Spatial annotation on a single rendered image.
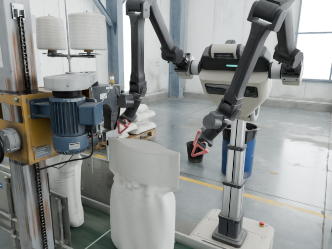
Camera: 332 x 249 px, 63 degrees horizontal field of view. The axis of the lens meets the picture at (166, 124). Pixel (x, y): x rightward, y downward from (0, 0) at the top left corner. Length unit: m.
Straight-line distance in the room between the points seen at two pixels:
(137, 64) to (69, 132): 0.44
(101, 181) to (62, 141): 1.05
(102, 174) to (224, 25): 8.14
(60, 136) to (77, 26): 0.48
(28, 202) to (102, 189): 0.87
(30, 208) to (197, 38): 9.07
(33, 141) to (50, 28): 0.54
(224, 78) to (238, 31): 8.04
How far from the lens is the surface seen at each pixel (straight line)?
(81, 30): 1.28
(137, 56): 1.31
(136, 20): 1.28
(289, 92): 9.23
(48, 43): 1.48
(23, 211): 1.56
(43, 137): 1.38
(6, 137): 1.36
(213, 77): 1.57
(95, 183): 2.29
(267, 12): 1.00
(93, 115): 1.18
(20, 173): 1.46
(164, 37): 1.45
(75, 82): 1.17
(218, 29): 9.79
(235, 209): 1.97
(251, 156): 3.62
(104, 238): 1.91
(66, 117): 1.21
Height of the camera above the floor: 1.51
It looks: 14 degrees down
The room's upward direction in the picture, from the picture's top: 1 degrees clockwise
